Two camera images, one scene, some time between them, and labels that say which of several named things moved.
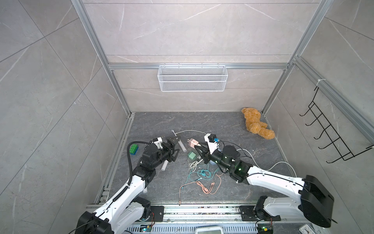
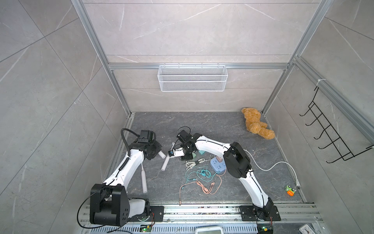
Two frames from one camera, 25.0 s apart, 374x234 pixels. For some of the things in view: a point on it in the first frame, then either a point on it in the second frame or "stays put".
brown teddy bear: [253, 125] stays put
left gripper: [170, 150] -> [158, 147]
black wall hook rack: [335, 138] stays put
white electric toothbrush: [164, 165] stays put
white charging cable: [189, 130] -> [191, 165]
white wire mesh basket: [192, 78] stays put
